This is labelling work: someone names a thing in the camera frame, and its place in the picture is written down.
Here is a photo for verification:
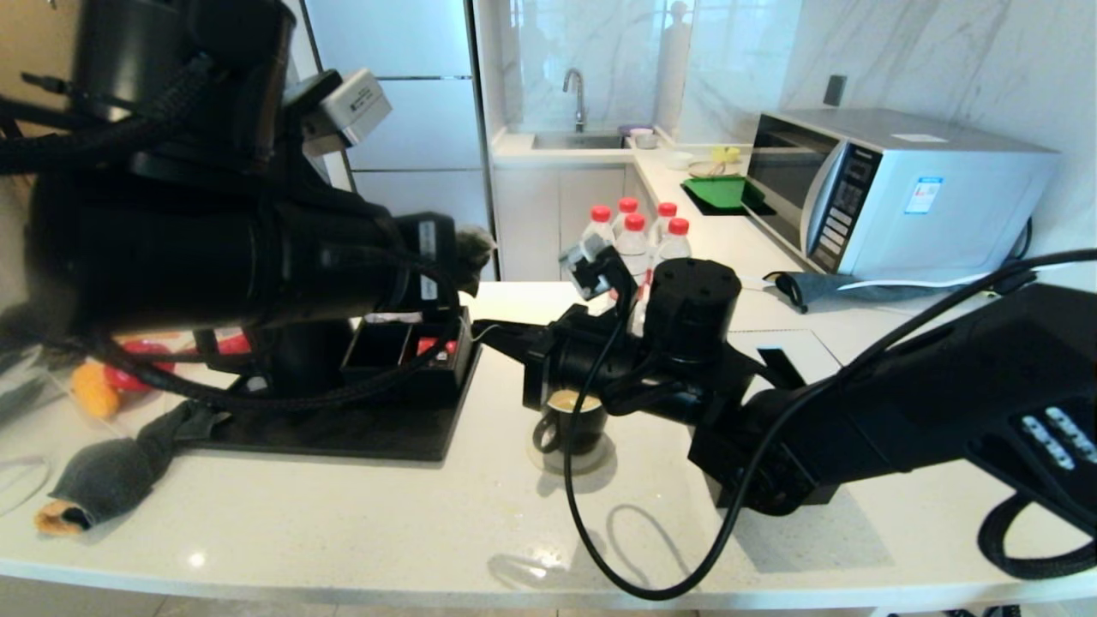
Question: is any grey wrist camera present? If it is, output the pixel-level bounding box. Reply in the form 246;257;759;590
559;233;637;303
300;69;393;158

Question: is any brown wooden door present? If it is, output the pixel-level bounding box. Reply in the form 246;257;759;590
0;0;82;138

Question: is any dark grey cloth sleeve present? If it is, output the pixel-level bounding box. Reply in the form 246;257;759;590
36;401;232;534

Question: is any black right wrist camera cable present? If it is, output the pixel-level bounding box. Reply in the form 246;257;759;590
561;249;1097;601

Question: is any black braided arm hose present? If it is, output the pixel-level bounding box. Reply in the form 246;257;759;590
977;493;1097;581

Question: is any black mug white inside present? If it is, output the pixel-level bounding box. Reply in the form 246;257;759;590
531;390;611;457

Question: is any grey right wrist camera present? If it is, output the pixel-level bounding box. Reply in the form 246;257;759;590
559;233;637;303

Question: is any black tissue box white lid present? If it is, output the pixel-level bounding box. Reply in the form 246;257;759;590
690;330;858;513

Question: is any green cutting board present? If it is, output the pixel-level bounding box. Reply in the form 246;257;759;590
682;175;770;217

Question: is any steel kitchen sink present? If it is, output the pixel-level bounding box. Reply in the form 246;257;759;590
531;133;626;153

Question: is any silver three-door fridge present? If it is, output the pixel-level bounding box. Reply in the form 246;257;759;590
291;0;500;284

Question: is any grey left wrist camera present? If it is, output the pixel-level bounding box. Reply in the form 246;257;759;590
300;69;393;158

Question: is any silver microwave oven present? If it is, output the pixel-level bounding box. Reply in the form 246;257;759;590
744;109;1060;284

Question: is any chrome kitchen faucet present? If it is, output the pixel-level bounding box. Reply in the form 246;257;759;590
562;69;588;135

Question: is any round translucent coaster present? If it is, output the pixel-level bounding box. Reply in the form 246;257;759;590
525;428;618;478

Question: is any black electric kettle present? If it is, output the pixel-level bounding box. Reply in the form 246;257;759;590
255;319;354;399

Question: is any white power cable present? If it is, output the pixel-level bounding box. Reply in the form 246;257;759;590
741;273;1029;295

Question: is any black rectangular tray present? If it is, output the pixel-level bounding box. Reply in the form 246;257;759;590
184;336;483;462

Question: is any dark tea bag with tag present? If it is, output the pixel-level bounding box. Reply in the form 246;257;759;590
454;225;500;297

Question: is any black compartment organizer box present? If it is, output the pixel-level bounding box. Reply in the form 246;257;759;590
341;306;477;405

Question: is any orange toy fruit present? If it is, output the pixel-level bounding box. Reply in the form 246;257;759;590
70;362;123;421

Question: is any red round toy fruit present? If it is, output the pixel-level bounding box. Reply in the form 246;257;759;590
107;340;178;393

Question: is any white sink cabinet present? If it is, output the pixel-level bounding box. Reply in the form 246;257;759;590
493;163;656;284

